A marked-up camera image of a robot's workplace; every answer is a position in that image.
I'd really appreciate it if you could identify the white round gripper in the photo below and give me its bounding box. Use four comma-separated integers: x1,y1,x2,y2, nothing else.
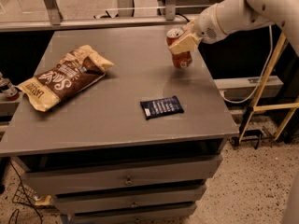
169,4,227,55

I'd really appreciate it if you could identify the top grey drawer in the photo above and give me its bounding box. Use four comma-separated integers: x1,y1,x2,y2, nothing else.
21,154,222,195

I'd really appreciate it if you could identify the white cable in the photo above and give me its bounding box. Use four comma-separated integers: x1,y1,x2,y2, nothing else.
220,25,275,105

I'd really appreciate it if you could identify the black floor cable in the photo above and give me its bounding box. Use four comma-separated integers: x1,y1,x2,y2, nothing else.
7,161,45,224

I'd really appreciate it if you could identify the grey drawer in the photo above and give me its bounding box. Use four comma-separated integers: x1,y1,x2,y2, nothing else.
73,203,196,224
54,185,206,214
21,154,222,195

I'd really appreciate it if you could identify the yellow metal frame cart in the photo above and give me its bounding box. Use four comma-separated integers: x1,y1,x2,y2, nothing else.
233,33,299,147

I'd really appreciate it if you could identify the red coke can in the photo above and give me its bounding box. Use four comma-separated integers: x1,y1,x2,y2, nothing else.
166,28,192,69

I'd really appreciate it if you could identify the small bottle at left edge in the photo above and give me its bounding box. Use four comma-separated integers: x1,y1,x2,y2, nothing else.
0,73,19,101

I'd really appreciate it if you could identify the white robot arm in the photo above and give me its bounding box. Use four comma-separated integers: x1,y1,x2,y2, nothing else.
170,0,299,224

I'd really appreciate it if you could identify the grey metal railing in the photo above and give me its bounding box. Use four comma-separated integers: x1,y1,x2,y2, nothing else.
0,0,219,33

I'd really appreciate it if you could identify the bottom grey drawer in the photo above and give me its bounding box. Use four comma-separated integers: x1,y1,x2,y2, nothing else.
73,203,196,224

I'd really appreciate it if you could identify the brown and cream chip bag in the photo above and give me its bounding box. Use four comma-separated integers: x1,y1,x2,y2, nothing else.
17,45,114,112

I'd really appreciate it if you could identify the dark blue snack packet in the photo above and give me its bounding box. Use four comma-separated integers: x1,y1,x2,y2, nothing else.
140,96,184,119

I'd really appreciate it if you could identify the middle grey drawer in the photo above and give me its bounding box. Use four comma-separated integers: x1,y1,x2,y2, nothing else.
54,185,206,214

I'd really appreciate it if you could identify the grey drawer cabinet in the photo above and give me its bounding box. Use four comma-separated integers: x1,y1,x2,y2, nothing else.
0,24,239,224

